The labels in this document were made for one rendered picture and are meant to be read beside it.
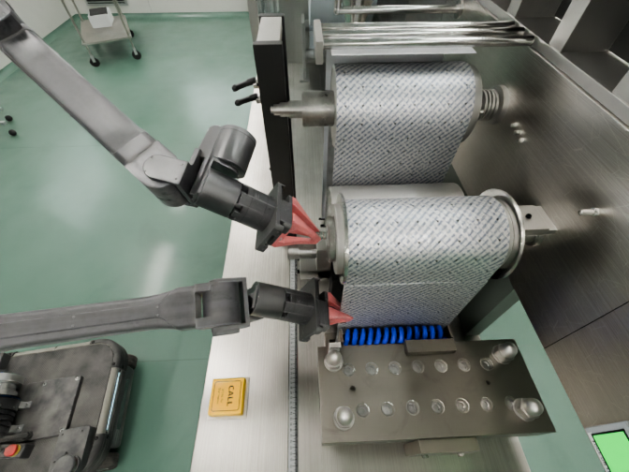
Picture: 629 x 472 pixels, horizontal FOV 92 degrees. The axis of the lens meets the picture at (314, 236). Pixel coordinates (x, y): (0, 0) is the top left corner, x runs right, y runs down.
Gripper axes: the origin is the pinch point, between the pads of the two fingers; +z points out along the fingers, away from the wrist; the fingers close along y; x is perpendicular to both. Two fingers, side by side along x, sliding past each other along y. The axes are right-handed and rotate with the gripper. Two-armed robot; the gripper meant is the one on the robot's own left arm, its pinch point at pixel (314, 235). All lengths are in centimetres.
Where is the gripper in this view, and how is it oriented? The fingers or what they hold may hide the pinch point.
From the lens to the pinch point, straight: 51.6
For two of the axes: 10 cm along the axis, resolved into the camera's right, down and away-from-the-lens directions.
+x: 5.8, -5.7, -5.8
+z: 8.2, 3.6, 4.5
